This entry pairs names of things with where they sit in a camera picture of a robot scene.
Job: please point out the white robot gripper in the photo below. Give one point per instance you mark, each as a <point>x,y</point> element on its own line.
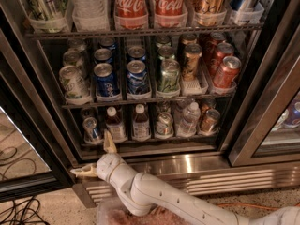
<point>105,167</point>

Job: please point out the blue silver redbull can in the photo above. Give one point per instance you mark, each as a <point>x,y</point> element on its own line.
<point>92,129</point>

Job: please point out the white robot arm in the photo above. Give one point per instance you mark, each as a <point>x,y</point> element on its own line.
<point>138,191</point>

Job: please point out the silver green can bottom shelf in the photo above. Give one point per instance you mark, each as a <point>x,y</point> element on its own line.
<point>164,124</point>

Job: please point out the open glass fridge door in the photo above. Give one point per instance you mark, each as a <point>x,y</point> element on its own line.
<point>30,162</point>

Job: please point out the blue pepsi can front left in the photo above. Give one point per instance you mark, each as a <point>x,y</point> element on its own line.
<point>107,84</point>

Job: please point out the blue pepsi can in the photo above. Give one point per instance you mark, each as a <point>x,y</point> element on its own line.
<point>107,84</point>
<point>137,78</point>

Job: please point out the white green can front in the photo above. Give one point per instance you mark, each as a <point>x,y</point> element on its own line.
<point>73,82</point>

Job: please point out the blue pepsi can front right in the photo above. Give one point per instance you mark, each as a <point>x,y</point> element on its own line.
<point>137,78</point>

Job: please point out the clear water bottle bottom shelf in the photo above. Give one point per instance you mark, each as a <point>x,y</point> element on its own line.
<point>189,120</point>

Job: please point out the clear water bottle shelf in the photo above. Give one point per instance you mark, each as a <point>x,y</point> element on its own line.
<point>90,13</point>
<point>189,120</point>

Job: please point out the green can front middle shelf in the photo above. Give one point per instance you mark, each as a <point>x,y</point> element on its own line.
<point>168,80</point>

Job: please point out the copper can bottom shelf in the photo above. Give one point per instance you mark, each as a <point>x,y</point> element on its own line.
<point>210,121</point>

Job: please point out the gold brown can front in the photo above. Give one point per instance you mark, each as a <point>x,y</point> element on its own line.
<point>192,55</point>

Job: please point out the red coke can front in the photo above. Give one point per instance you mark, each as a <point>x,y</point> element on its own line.
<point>227,72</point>

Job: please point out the red coke can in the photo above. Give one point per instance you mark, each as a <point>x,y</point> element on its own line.
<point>227,72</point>
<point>220,52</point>

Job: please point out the clear water bottle top shelf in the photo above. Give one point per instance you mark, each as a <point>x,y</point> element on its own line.
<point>90,13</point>

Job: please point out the red coke can middle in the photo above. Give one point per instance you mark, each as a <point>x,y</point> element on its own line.
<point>220,52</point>

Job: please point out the green tall can top shelf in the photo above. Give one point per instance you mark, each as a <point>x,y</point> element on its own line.
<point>45,10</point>

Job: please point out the closed right fridge door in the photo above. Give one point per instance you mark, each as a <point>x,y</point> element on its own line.
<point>267,87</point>

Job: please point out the gold tall can top shelf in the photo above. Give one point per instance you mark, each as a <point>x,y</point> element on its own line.
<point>208,12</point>

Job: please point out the blue can behind right door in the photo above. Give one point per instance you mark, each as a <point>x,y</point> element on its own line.
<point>293,119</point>

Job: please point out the brown tea bottle left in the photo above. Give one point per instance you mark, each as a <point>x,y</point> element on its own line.
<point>115,125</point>

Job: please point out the brown tea bottle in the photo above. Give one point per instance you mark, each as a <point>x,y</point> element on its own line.
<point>141,125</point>
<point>115,125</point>

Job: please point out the brown tea bottle right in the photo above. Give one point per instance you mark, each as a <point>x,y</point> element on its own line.
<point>141,125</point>

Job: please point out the clear plastic bin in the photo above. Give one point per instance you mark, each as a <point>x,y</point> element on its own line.
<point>113,212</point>

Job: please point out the large coca-cola bottle left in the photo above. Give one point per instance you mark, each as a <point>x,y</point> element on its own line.
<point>130,8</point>

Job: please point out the large coca-cola bottle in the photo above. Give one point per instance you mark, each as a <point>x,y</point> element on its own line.
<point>168,0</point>
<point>130,8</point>

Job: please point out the large coca-cola bottle right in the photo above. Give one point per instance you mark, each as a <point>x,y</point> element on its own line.
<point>168,0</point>

